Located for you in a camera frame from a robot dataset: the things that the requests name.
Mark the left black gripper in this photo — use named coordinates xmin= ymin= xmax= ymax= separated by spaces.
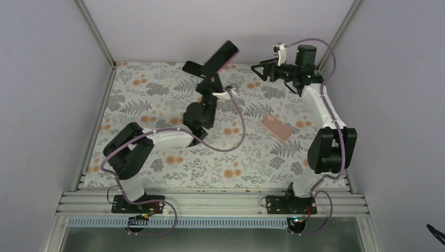
xmin=195 ymin=68 xmax=224 ymax=127

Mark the black phone-shaped object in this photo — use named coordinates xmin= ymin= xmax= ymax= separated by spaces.
xmin=182 ymin=61 xmax=205 ymax=78

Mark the magenta smartphone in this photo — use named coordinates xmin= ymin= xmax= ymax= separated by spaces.
xmin=200 ymin=40 xmax=239 ymax=77

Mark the pink phone case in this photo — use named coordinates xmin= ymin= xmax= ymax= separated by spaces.
xmin=260 ymin=114 xmax=293 ymax=142

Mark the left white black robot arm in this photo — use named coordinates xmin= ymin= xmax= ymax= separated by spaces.
xmin=103 ymin=73 xmax=224 ymax=213

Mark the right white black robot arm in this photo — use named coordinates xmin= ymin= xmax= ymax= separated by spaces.
xmin=251 ymin=44 xmax=357 ymax=214

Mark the floral patterned table mat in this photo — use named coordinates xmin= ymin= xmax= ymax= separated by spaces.
xmin=83 ymin=61 xmax=318 ymax=188

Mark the black object at edge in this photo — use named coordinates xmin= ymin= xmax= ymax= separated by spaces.
xmin=426 ymin=224 xmax=445 ymax=245

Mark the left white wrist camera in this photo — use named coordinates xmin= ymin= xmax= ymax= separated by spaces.
xmin=212 ymin=86 xmax=238 ymax=100

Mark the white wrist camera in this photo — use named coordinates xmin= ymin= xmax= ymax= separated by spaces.
xmin=272 ymin=42 xmax=287 ymax=66
xmin=212 ymin=86 xmax=238 ymax=100

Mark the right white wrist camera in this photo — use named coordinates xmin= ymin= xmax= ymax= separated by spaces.
xmin=272 ymin=42 xmax=287 ymax=66

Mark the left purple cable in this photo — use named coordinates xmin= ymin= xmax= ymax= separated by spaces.
xmin=100 ymin=88 xmax=247 ymax=237

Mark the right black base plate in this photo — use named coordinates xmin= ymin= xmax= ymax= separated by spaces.
xmin=266 ymin=195 xmax=317 ymax=215

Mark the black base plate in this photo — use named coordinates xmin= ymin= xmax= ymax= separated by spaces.
xmin=266 ymin=195 xmax=317 ymax=215
xmin=111 ymin=195 xmax=165 ymax=215

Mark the slotted cable duct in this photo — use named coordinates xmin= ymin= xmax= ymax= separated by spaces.
xmin=67 ymin=216 xmax=288 ymax=229

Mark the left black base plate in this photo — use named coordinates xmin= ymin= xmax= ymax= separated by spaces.
xmin=111 ymin=195 xmax=165 ymax=215

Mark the aluminium rail frame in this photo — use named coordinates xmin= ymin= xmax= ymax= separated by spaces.
xmin=56 ymin=187 xmax=370 ymax=217

